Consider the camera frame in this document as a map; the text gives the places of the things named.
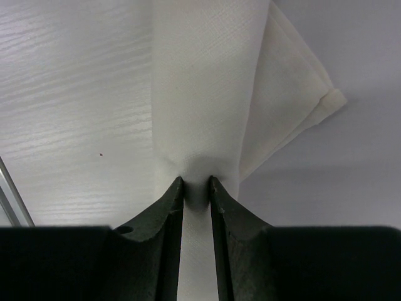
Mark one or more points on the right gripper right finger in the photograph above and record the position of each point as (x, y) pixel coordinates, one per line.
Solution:
(257, 261)

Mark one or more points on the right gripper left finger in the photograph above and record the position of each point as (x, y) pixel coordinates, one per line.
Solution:
(138, 260)

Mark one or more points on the white cloth napkin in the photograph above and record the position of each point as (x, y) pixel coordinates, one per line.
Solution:
(232, 83)

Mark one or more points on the aluminium frame rail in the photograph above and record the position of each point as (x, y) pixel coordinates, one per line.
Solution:
(11, 201)

